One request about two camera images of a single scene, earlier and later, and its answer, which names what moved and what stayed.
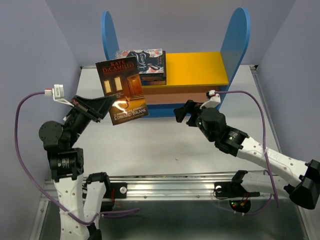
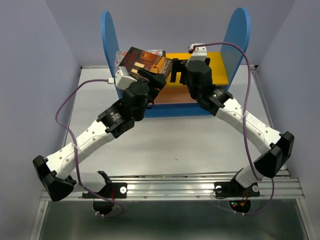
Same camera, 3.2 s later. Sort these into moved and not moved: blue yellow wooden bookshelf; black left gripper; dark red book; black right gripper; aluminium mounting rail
Moved: black right gripper; black left gripper; dark red book
Not moved: blue yellow wooden bookshelf; aluminium mounting rail
